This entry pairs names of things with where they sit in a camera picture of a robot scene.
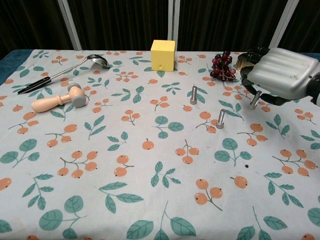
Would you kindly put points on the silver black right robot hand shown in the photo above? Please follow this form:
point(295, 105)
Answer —
point(282, 72)

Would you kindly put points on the silver bolt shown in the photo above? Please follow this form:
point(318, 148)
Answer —
point(193, 96)
point(254, 101)
point(221, 120)

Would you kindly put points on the black gold tin can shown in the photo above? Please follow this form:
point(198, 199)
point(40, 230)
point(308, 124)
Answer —
point(241, 62)

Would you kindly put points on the dark pleated screen panel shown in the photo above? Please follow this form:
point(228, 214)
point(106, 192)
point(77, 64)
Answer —
point(120, 22)
point(307, 22)
point(30, 22)
point(225, 22)

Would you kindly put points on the dark red grape bunch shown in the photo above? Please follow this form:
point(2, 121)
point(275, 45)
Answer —
point(221, 67)

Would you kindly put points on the yellow cube block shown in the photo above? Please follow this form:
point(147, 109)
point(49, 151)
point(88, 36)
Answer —
point(162, 57)

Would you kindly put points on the floral fruit print tablecloth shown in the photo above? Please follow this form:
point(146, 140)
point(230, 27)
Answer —
point(160, 150)

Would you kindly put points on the wooden mallet grey caps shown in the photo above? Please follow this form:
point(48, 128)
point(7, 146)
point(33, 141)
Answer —
point(45, 105)

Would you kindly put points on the aluminium screen post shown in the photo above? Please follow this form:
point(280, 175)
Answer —
point(70, 25)
point(282, 25)
point(171, 20)

